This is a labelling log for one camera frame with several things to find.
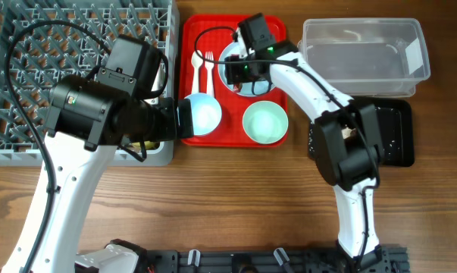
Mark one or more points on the red snack wrapper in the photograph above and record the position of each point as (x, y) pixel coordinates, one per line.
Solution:
(237, 88)

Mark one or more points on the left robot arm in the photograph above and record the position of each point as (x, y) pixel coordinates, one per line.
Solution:
(87, 120)

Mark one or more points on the light blue bowl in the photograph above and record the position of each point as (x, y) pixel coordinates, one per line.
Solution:
(206, 113)

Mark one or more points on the black waste tray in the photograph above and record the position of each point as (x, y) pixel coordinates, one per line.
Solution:
(385, 102)

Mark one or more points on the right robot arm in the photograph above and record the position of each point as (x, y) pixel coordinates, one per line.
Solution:
(346, 132)

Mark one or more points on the white plastic fork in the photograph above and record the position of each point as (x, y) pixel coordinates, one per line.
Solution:
(209, 66)

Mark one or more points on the green bowl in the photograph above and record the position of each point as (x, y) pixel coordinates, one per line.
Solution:
(265, 122)

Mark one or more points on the red serving tray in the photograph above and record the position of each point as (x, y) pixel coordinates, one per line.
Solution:
(230, 131)

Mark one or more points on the white plastic spoon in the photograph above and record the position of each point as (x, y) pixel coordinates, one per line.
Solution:
(196, 62)

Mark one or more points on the clear plastic bin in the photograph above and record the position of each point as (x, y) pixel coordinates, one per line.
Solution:
(384, 57)

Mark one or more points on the yellow plastic cup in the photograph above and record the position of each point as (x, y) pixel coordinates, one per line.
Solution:
(147, 144)

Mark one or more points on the light blue plate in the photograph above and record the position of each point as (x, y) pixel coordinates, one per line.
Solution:
(260, 88)

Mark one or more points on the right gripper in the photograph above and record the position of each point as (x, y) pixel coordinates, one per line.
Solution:
(233, 70)

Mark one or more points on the grey dishwasher rack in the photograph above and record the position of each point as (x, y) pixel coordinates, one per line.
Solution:
(42, 58)

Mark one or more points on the food scraps and rice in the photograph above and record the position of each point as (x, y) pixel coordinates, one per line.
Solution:
(396, 128)

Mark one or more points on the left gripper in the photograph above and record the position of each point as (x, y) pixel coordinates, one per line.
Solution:
(168, 130)

